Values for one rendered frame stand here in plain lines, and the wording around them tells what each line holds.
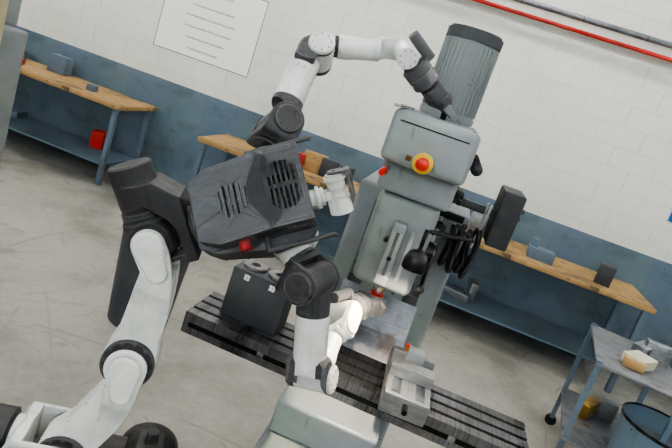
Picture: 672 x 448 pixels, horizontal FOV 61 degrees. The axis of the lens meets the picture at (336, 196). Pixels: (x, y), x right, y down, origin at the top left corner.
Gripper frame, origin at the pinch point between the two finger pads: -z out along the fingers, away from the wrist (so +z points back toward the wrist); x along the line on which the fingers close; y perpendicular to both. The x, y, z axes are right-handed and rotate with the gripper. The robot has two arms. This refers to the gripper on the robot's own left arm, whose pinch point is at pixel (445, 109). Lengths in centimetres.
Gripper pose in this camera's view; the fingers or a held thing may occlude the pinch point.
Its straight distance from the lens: 188.0
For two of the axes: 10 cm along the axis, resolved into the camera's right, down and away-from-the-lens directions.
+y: 7.4, -6.8, 0.0
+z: -6.2, -6.8, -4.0
